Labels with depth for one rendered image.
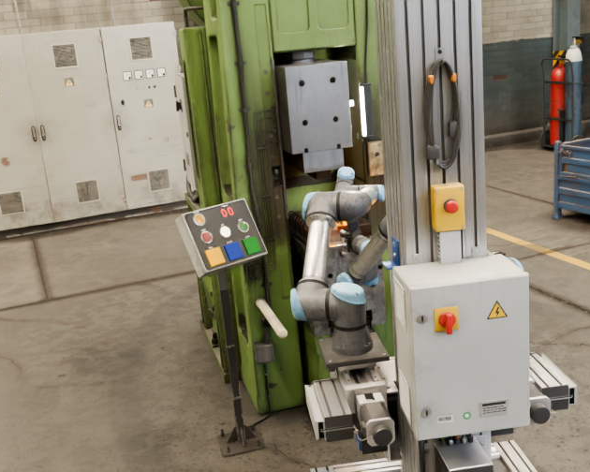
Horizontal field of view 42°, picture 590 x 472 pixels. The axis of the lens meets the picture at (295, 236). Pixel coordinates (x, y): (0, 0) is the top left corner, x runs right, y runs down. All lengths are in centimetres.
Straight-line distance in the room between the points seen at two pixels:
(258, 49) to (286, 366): 160
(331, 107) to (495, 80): 784
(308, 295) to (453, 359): 68
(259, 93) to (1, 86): 520
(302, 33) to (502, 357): 199
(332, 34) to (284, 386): 179
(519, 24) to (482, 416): 954
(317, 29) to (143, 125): 520
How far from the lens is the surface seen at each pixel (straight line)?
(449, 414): 229
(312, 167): 361
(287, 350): 398
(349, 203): 289
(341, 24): 376
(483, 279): 216
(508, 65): 1144
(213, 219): 340
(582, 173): 723
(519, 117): 1162
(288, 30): 369
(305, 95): 356
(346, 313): 266
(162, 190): 885
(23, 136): 858
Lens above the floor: 195
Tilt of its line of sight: 15 degrees down
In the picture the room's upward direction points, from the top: 5 degrees counter-clockwise
